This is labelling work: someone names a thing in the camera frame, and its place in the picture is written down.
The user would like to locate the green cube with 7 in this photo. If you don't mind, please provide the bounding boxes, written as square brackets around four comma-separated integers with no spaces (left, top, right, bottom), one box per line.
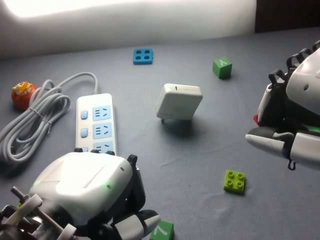
[149,219,175,240]

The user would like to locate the white power strip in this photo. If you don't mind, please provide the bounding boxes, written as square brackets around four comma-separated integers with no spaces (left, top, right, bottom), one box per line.
[74,93,118,157]

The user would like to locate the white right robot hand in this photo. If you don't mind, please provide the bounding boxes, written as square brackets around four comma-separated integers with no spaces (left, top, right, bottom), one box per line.
[244,39,320,171]

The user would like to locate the white power adapter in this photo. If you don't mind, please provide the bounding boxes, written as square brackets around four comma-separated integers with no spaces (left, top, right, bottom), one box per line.
[154,83,203,124]

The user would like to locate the grey table cloth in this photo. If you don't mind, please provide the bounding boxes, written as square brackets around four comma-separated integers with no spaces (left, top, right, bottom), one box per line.
[0,26,320,240]

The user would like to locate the grey power strip cord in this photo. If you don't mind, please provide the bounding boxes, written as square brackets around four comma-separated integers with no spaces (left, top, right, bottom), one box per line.
[0,71,100,167]

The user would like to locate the lime green toy brick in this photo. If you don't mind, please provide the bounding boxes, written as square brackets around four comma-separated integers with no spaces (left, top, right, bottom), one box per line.
[223,169,246,197]

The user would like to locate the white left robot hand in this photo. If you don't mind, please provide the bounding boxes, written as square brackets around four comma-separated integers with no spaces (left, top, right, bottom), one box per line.
[28,147,162,240]

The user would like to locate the green cube with Y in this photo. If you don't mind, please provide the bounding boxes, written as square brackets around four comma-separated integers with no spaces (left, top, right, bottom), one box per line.
[212,56,233,80]

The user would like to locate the dark background panel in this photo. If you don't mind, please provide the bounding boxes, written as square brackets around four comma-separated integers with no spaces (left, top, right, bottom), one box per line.
[254,0,320,34]

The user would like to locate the blue four-hole block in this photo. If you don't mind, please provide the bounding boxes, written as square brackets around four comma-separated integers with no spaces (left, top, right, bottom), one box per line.
[132,48,154,65]

